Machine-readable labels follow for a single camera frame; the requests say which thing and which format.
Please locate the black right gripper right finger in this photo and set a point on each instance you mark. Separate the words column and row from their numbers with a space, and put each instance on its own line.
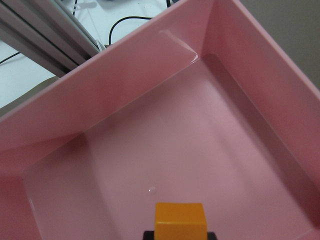
column 211, row 236

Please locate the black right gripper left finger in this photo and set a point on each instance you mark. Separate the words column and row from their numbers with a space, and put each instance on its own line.
column 148, row 235

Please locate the orange block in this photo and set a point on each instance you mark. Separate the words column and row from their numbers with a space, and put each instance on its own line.
column 180, row 221

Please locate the pink plastic box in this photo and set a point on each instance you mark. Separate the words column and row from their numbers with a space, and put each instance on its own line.
column 199, row 105

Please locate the aluminium frame post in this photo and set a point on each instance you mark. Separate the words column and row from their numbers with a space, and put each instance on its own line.
column 48, row 33

